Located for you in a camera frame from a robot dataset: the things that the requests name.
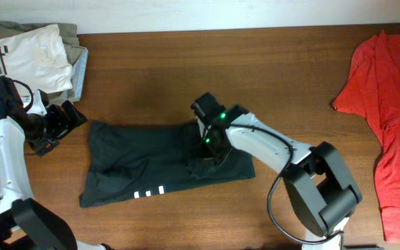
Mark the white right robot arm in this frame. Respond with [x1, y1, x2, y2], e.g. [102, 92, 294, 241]
[190, 92, 363, 249]

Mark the folded white t-shirt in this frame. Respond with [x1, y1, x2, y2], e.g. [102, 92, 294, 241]
[0, 24, 72, 94]

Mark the red printed t-shirt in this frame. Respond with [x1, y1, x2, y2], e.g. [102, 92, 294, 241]
[332, 32, 400, 244]

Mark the dark green Nike t-shirt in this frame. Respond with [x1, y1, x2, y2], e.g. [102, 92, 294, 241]
[79, 121, 256, 208]

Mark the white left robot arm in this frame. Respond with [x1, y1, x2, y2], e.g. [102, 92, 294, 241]
[0, 76, 109, 250]

